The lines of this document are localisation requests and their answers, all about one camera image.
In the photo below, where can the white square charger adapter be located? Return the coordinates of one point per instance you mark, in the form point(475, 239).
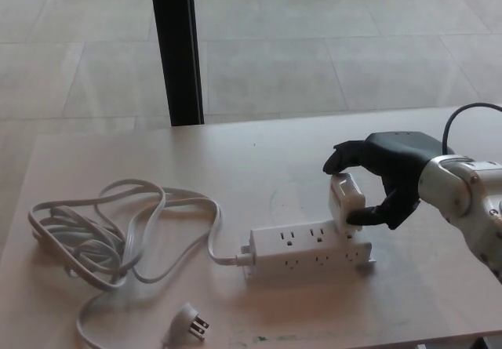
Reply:
point(345, 200)

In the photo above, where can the white angled three-prong plug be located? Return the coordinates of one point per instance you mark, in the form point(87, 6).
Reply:
point(187, 321)

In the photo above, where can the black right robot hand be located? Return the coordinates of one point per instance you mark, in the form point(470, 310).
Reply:
point(396, 157)

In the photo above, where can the black vertical window frame post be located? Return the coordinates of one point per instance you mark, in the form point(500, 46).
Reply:
point(176, 51)

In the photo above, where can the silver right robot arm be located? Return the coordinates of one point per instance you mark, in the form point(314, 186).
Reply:
point(470, 208)

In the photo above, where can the white multi-outlet power strip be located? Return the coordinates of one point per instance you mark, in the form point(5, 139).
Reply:
point(310, 253)

